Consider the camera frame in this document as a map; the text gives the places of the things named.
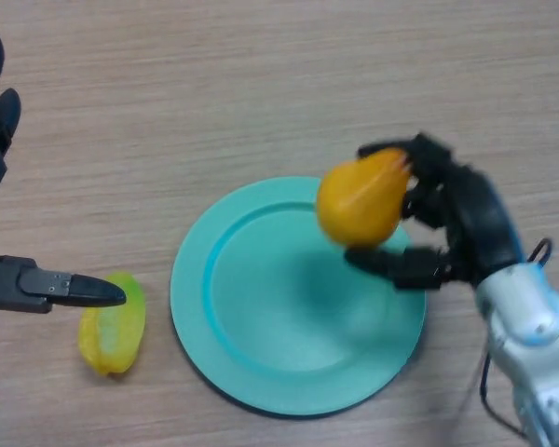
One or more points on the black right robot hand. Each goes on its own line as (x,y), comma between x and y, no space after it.
(480,219)

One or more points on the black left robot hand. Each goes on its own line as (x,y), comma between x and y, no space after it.
(9,284)

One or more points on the yellow pear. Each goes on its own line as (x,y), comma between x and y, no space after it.
(358,205)

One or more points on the green round plate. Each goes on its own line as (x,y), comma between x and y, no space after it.
(261,326)

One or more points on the yellow green starfruit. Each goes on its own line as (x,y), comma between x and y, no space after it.
(112,335)

